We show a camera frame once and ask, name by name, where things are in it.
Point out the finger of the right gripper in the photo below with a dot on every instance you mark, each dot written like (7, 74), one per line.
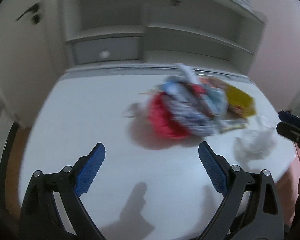
(289, 132)
(286, 117)

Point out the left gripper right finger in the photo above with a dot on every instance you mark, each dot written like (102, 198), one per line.
(250, 208)

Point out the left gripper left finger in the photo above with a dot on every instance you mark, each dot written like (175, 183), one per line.
(39, 217)

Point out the red snack wrapper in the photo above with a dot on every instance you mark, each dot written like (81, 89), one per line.
(165, 117)

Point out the white shelf unit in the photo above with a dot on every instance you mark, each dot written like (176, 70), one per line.
(207, 34)

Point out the grey drawer white knob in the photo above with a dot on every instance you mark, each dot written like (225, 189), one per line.
(107, 49)

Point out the cream door black handle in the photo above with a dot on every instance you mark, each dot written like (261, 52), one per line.
(32, 56)

